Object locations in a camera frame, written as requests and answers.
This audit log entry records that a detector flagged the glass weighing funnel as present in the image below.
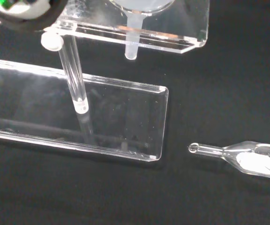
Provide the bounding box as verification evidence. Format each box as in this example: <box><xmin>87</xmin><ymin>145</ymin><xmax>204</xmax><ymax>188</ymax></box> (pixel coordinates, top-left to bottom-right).
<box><xmin>187</xmin><ymin>141</ymin><xmax>270</xmax><ymax>179</ymax></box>

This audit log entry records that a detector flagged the clear acrylic funnel stand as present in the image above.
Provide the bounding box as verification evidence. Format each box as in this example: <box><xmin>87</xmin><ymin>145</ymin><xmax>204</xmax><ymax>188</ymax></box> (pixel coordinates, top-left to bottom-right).
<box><xmin>0</xmin><ymin>0</ymin><xmax>211</xmax><ymax>163</ymax></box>

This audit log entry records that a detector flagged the black table cloth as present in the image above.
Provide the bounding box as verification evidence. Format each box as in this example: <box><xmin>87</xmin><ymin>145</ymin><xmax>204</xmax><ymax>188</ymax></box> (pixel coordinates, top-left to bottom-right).
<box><xmin>0</xmin><ymin>0</ymin><xmax>270</xmax><ymax>225</ymax></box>

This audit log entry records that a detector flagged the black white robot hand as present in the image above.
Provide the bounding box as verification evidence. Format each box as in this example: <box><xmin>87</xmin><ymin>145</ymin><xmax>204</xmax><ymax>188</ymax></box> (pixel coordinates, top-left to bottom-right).
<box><xmin>0</xmin><ymin>0</ymin><xmax>68</xmax><ymax>31</ymax></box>

